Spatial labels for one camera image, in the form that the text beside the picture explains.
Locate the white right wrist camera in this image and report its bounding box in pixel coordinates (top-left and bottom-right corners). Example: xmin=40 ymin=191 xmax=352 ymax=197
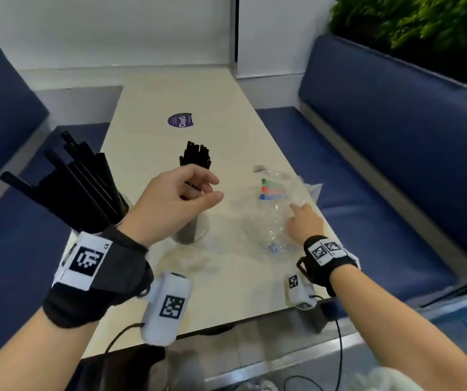
xmin=285 ymin=273 xmax=318 ymax=311

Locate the blue upholstered bench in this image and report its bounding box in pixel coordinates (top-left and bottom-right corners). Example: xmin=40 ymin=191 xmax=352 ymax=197
xmin=255 ymin=33 xmax=467 ymax=302
xmin=0 ymin=41 xmax=110 ymax=373

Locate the round purple sticker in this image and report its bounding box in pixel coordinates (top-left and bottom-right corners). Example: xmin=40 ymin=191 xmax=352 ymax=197
xmin=167 ymin=112 xmax=195 ymax=129

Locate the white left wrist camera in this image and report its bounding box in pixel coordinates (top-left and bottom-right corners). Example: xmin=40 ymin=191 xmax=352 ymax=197
xmin=141 ymin=272 xmax=194 ymax=346

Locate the person's left hand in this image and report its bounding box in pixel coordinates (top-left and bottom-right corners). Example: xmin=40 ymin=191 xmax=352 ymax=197
xmin=119 ymin=163 xmax=225 ymax=247

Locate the black right wrist strap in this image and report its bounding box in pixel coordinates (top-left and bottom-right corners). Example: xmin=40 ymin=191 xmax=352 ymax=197
xmin=296 ymin=235 xmax=361 ymax=298

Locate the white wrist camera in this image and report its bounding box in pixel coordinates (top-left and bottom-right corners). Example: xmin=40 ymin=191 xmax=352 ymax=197
xmin=285 ymin=273 xmax=318 ymax=311
xmin=141 ymin=272 xmax=194 ymax=346

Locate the black wrist strap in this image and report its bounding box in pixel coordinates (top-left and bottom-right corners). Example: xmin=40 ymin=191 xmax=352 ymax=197
xmin=42 ymin=225 xmax=154 ymax=329
xmin=296 ymin=235 xmax=361 ymax=298

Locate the person's right hand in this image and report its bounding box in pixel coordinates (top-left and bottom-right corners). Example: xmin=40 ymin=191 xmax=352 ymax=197
xmin=284 ymin=203 xmax=326 ymax=245

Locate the small bunch of black straws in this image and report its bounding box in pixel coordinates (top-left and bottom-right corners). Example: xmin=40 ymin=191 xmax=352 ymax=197
xmin=178 ymin=140 xmax=212 ymax=200

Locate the white cloth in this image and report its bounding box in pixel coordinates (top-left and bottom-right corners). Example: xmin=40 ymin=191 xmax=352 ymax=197
xmin=355 ymin=367 xmax=406 ymax=391

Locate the clear plastic bag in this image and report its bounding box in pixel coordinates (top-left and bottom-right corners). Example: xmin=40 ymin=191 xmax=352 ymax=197
xmin=242 ymin=165 xmax=324 ymax=255

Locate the green leafy plant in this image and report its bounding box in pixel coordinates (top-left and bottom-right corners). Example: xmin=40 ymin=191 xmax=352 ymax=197
xmin=328 ymin=0 xmax=467 ymax=94

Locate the person's left forearm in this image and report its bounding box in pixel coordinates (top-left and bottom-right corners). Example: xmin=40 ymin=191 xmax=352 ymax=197
xmin=0 ymin=309 xmax=97 ymax=391

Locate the clear glass cup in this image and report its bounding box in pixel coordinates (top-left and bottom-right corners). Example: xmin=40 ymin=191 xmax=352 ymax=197
xmin=172 ymin=207 xmax=211 ymax=245

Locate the black cable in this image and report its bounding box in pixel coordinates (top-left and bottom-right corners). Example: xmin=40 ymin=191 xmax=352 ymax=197
xmin=282 ymin=295 xmax=344 ymax=391
xmin=103 ymin=321 xmax=145 ymax=355

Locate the person's right forearm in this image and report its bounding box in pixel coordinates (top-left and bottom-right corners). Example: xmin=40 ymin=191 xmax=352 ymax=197
xmin=329 ymin=264 xmax=467 ymax=391

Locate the large bunch of black straws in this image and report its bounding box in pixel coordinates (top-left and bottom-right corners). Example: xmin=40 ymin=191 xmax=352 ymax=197
xmin=0 ymin=131 xmax=130 ymax=235

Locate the black left wrist strap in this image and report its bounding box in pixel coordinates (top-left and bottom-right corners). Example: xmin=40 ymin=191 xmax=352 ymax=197
xmin=42 ymin=225 xmax=154 ymax=329

